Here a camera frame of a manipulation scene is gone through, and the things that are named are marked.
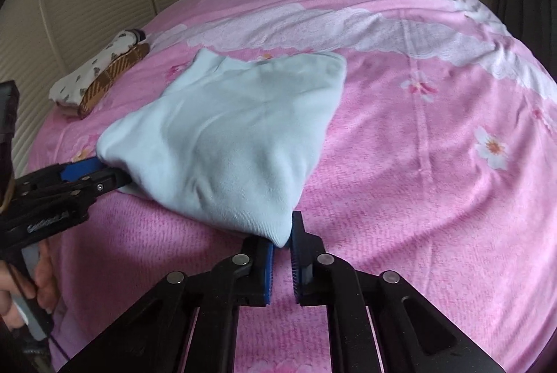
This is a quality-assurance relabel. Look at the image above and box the light grey small garment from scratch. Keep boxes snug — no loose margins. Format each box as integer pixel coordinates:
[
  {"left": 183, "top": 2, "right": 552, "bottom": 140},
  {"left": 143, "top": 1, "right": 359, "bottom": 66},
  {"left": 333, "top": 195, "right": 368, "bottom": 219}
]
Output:
[{"left": 96, "top": 49, "right": 347, "bottom": 247}]

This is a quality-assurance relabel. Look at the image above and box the left hand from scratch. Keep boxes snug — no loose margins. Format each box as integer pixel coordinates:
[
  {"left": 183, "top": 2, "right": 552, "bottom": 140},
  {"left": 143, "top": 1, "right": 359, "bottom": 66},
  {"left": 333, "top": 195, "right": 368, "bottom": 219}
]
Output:
[{"left": 1, "top": 240, "right": 61, "bottom": 331}]

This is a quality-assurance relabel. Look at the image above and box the white patterned folded garment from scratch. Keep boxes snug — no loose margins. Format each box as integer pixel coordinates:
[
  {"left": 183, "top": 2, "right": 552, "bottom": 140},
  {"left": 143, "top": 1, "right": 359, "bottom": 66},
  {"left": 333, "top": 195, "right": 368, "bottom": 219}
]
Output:
[{"left": 48, "top": 29, "right": 146, "bottom": 106}]

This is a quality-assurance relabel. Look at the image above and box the brown striped folded garment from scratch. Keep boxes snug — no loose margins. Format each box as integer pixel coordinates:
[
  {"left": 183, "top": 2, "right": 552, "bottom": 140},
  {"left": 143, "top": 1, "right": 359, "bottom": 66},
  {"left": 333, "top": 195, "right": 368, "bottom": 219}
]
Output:
[{"left": 77, "top": 43, "right": 150, "bottom": 119}]

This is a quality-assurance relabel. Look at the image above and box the pink floral bed cover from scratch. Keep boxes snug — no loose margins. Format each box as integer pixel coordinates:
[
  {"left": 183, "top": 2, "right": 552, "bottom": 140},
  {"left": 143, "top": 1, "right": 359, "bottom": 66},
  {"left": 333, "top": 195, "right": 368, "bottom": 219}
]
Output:
[{"left": 28, "top": 0, "right": 556, "bottom": 372}]

